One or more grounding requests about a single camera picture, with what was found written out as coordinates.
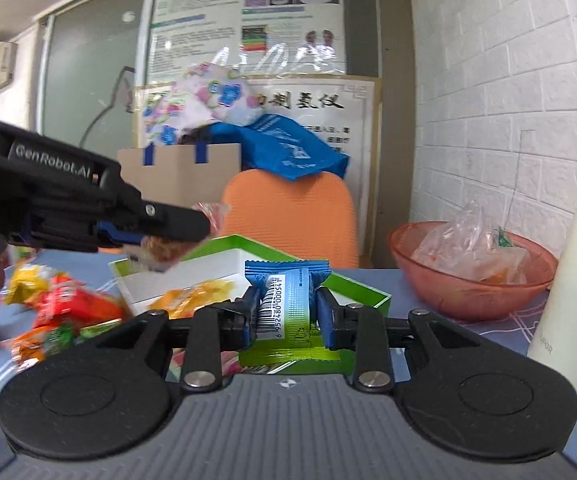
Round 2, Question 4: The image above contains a blue plastic bag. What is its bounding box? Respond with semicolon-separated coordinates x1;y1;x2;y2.
211;113;350;182

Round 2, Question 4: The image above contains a blue tablecloth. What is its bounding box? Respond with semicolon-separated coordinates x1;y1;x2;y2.
0;247;577;480

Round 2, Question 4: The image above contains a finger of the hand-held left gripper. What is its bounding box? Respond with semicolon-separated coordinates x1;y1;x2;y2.
93;200;212;250

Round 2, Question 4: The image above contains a green cardboard box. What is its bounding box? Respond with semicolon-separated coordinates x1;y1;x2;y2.
109;234;392;346

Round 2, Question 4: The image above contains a wall poster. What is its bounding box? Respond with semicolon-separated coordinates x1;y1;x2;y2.
147;0;347;87

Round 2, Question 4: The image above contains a floral cloth bag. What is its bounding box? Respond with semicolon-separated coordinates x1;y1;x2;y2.
141;61;260;147

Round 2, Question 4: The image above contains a green candy packet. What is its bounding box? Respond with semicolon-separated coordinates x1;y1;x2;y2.
71;321;122;348

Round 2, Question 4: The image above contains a frosted glass panel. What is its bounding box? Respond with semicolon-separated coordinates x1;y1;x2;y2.
42;0;150;163

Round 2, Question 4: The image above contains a yellow cake packet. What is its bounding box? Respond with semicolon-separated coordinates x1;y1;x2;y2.
149;280;240;319

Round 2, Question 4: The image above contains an orange snack packet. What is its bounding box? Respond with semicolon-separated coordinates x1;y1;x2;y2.
11;322;76;367

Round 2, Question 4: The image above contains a white thermos bottle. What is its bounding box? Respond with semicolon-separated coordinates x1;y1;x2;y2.
527;130;577;404

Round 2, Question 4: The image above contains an orange chair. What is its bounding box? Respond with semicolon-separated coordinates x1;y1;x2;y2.
221;169;360;269

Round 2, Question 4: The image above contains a red white checkered snack packet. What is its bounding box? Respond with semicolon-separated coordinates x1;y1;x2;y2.
28;274;125;327

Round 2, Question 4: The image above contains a clear plastic bag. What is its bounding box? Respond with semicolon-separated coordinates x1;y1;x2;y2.
411;200;531;286

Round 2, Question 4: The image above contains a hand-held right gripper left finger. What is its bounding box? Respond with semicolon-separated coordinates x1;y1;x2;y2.
96;284;264;395

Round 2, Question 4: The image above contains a yellow snack packet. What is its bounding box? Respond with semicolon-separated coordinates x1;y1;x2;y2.
4;261;52;307

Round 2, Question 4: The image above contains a pink clear snack packet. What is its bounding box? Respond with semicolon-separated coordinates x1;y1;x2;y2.
127;202;232;274

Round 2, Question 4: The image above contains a framed white poster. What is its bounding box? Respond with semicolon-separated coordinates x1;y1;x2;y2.
132;74;382;257

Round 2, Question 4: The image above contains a blue green snack packet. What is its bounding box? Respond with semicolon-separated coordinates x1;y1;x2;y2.
238;259;342;367

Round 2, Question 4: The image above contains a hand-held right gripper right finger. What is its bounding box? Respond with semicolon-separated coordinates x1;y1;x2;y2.
315;286;480;395

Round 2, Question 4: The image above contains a pink plastic bowl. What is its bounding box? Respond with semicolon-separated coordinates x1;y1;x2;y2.
388;221;559;322

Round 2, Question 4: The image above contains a brown cardboard box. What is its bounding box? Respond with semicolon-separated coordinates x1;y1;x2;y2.
117;142;242;211

